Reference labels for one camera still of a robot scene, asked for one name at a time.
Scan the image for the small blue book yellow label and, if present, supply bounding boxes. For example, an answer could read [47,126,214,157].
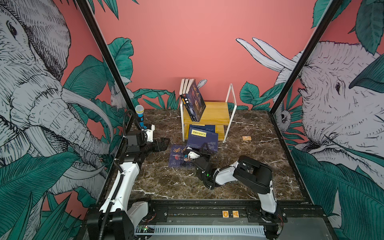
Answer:
[187,128,219,152]

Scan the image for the dark blue book white label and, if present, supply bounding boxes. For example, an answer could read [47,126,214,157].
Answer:
[190,125,216,133]

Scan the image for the purple portrait book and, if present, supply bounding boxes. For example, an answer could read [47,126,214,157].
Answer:
[168,145,194,168]
[185,79,206,122]

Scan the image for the black book white characters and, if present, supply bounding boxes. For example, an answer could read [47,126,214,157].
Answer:
[182,79,195,121]

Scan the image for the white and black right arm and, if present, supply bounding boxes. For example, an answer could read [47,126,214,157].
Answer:
[183,147,284,224]

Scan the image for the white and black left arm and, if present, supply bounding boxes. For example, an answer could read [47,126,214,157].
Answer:
[87,105,170,240]

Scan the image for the white wooden two-tier shelf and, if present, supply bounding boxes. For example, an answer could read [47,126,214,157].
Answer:
[180,81,237,142]

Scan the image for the blue toy microphone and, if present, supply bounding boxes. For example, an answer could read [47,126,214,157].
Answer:
[135,105,146,129]

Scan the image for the dark brown leaning book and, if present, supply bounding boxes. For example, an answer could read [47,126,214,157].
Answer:
[179,79,188,102]

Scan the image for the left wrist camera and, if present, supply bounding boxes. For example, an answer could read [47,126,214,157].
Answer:
[144,124,155,143]

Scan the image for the black front rail base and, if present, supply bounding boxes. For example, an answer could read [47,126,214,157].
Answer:
[74,198,340,240]

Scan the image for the left black frame post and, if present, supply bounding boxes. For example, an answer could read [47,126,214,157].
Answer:
[76,0,135,111]

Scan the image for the black frame post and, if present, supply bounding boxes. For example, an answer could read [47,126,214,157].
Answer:
[269,0,343,115]
[76,0,135,111]

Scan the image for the right black frame post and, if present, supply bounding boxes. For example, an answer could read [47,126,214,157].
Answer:
[269,0,343,115]

